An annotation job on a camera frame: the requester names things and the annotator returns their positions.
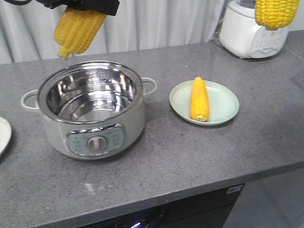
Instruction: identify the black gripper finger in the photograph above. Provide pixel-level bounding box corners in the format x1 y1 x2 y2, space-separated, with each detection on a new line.
66 0 120 16

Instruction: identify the yellow corn cob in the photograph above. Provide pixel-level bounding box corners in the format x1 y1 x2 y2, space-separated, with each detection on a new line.
255 0 300 30
190 77 209 122
54 8 107 59

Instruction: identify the grey pleated curtain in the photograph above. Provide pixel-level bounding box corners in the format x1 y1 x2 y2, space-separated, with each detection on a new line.
0 0 227 64

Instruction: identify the green electric cooking pot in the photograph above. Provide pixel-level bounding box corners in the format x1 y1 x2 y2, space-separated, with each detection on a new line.
20 60 157 160

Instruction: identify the white blender appliance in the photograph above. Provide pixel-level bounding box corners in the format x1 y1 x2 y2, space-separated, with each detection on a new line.
219 0 289 58

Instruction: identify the light green round plate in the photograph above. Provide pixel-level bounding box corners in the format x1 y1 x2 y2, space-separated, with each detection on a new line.
170 77 239 126

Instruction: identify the white round plate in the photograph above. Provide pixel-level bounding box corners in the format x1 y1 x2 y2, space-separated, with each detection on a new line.
0 117 12 155

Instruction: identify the black disinfection cabinet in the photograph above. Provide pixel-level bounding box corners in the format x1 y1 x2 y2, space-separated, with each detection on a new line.
86 184 244 228

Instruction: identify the grey cabinet door right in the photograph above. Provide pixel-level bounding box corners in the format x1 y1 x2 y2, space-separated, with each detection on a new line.
224 169 304 228

